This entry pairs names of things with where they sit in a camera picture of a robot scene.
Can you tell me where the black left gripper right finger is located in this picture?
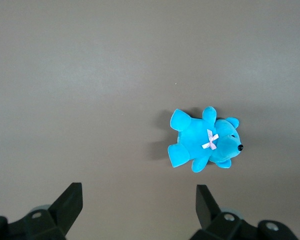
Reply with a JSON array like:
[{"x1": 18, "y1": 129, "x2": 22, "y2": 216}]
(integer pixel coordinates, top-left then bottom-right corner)
[{"x1": 189, "y1": 184, "x2": 299, "y2": 240}]

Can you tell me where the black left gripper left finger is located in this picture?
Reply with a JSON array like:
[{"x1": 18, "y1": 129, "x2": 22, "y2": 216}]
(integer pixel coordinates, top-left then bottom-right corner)
[{"x1": 0, "y1": 182, "x2": 84, "y2": 240}]

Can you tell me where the blue teddy bear plush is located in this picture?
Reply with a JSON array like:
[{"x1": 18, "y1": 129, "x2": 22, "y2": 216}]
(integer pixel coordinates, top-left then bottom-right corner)
[{"x1": 167, "y1": 106, "x2": 245, "y2": 174}]

